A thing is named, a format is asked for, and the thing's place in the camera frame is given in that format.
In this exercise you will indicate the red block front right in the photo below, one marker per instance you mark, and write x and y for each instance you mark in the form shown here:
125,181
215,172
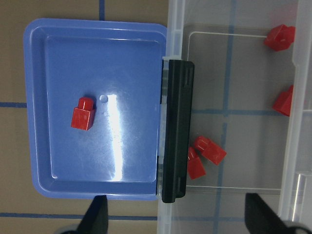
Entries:
210,150

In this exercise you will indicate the black box latch handle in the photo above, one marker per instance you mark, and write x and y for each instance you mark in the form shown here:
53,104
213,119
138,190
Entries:
178,119

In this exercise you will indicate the clear plastic box lid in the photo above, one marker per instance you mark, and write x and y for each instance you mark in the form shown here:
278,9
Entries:
295,202

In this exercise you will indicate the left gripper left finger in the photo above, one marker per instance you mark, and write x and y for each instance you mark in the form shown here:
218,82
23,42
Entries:
95,220

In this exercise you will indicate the red block middle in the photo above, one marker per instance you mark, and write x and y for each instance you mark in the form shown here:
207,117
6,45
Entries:
284,102

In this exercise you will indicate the blue plastic tray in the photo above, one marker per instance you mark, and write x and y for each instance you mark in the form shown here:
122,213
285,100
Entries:
119,66

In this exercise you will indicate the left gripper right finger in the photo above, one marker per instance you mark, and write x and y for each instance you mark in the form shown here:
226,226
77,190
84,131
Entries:
259,218

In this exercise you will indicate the red block back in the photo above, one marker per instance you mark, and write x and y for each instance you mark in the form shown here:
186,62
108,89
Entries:
280,38

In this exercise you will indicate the red block front left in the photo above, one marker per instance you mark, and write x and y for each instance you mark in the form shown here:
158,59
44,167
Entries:
195,167

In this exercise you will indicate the red block from tray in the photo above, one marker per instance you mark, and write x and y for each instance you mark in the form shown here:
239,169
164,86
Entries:
83,114

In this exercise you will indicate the clear plastic storage box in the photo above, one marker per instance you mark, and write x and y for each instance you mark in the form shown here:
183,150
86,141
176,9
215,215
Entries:
237,80

